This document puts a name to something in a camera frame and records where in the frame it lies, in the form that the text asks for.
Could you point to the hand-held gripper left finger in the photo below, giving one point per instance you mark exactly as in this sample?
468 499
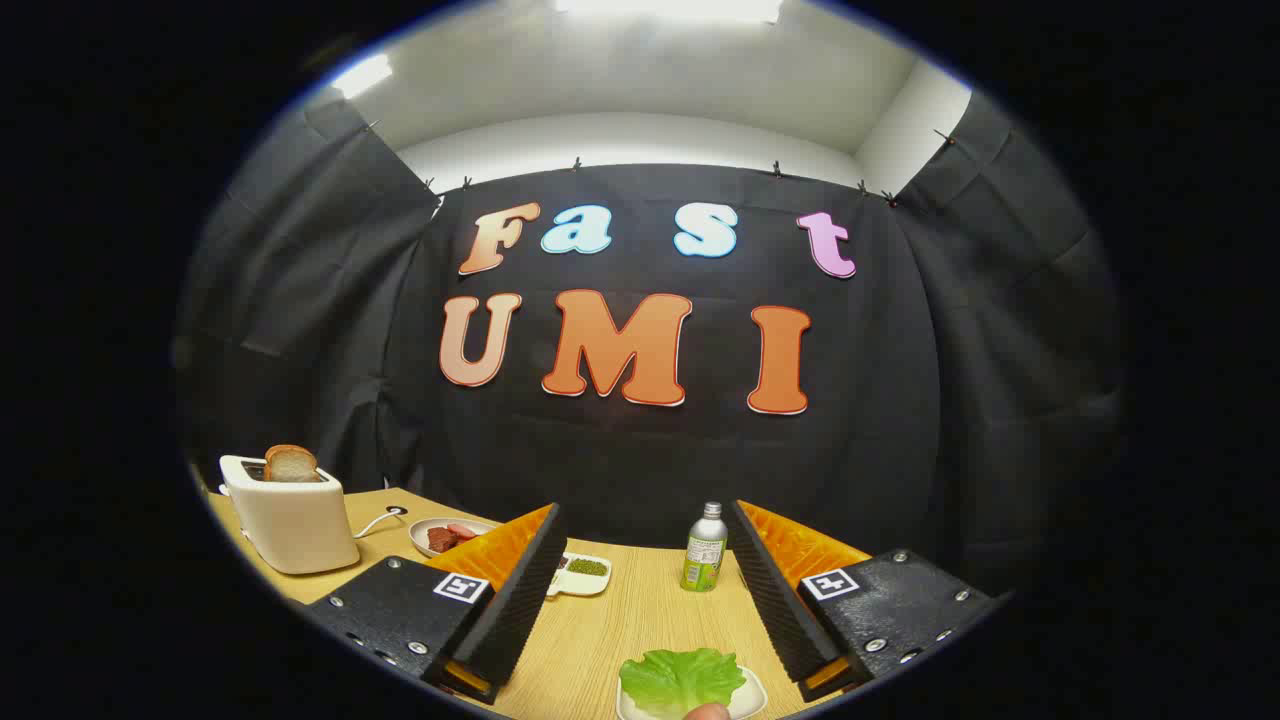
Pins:
520 600

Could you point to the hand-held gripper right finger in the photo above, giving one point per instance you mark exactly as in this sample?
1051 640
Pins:
775 600

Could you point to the green lettuce leaf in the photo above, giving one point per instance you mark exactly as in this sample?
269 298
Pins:
680 675

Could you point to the toasted bread slice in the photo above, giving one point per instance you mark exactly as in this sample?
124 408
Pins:
292 465

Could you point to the white divided bean dish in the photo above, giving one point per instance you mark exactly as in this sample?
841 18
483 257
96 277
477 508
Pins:
585 578

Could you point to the green label metal bottle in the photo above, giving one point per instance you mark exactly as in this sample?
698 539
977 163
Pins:
705 555

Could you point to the pink sausage slice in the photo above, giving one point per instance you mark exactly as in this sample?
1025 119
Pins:
463 531

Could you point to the small white plate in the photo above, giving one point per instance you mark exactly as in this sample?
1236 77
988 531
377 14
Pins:
755 695

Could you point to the brown meat piece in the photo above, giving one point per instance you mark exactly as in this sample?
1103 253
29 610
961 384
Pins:
441 540

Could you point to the round white plate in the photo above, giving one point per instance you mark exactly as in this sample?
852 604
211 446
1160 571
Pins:
425 528

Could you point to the black backdrop cloth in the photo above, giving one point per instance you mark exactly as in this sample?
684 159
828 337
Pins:
640 460

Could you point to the white toaster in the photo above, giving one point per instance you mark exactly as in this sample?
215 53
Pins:
295 520

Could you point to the ceiling light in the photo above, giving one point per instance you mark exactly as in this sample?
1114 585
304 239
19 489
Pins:
670 8
362 75

